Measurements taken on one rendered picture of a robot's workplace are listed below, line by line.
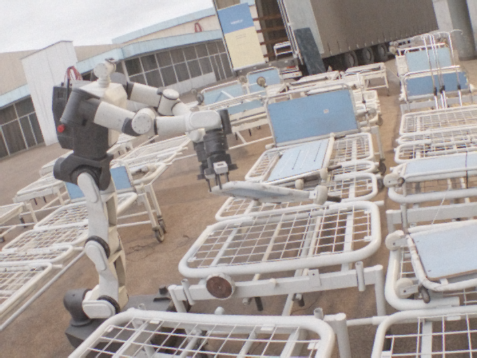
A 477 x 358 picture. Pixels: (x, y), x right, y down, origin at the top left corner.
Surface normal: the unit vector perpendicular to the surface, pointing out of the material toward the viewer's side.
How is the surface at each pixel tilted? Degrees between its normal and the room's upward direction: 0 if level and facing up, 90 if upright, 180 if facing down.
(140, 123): 95
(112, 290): 90
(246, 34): 90
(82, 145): 103
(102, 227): 90
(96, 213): 111
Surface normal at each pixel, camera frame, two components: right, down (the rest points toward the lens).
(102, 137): 0.62, 0.50
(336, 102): -0.29, 0.36
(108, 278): -0.06, 0.69
